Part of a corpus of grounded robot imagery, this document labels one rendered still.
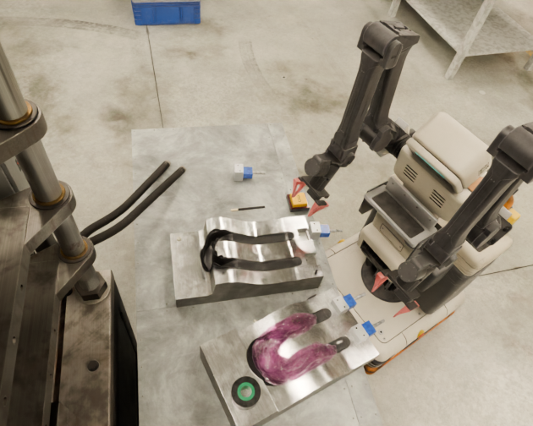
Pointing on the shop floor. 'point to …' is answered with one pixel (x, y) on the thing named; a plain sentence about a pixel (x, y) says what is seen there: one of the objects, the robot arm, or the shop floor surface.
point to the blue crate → (166, 13)
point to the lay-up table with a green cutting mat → (476, 30)
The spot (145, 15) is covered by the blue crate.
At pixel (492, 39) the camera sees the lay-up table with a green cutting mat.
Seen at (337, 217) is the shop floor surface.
